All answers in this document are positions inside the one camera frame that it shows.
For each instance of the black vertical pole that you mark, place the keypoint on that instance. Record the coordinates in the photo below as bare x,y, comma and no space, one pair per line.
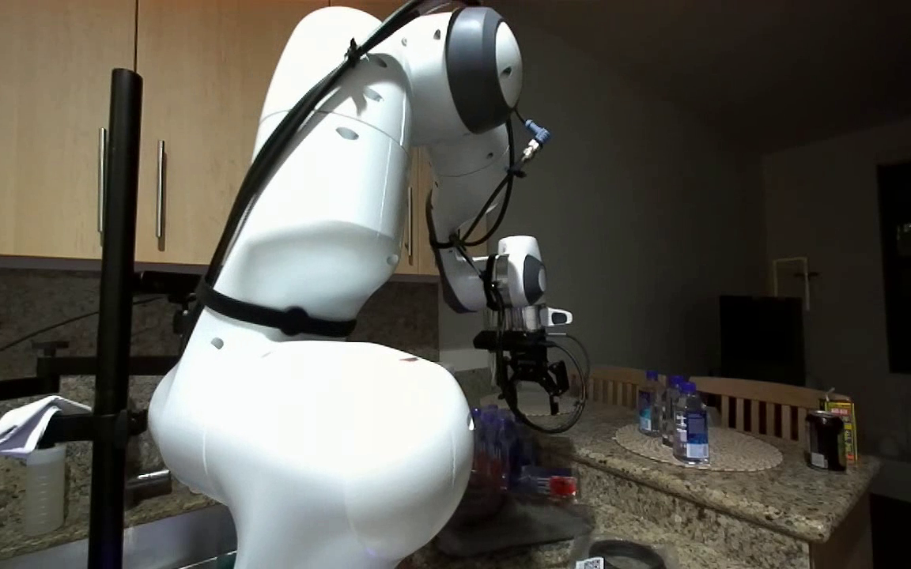
114,317

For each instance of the yellow box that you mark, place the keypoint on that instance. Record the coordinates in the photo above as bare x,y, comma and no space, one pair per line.
845,423

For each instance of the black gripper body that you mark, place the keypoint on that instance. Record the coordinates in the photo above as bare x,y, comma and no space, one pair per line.
521,353

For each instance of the bowl of colourful items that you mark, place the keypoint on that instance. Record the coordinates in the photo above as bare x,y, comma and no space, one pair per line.
521,463

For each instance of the white crumpled tissue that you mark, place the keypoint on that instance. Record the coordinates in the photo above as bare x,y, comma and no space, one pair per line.
29,423

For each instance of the light wood cupboard door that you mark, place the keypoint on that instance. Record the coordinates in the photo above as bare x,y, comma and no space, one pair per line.
203,105
24,129

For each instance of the dark glass jar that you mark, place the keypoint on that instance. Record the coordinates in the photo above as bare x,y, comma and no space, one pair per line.
824,444

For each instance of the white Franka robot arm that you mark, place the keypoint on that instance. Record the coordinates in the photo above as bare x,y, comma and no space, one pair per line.
309,444

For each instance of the pale yellow wall frame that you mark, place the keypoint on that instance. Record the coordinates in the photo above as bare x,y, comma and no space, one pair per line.
793,263

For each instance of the white cup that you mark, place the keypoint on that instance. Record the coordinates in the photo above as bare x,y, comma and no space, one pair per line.
38,493

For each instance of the clear water bottle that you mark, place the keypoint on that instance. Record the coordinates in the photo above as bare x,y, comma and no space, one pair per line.
646,405
672,411

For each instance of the dark square screen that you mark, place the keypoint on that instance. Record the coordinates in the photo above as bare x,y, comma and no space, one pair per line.
760,335

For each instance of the water bottle blue label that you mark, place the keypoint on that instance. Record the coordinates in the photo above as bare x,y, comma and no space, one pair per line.
695,427

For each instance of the black horizontal frame rails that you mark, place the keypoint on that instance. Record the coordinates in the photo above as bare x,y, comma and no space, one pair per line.
13,394

